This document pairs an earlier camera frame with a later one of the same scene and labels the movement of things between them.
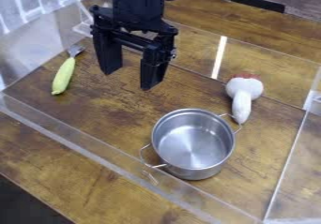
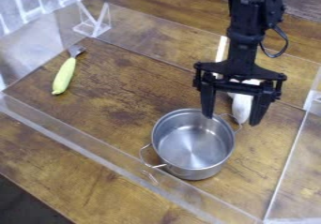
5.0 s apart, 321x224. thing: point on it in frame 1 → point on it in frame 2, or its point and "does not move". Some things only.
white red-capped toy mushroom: [244, 87] does not move
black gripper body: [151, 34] → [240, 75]
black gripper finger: [153, 66] → [263, 101]
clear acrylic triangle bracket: [88, 20] does not move
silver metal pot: [192, 142] does not move
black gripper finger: [110, 52] → [208, 97]
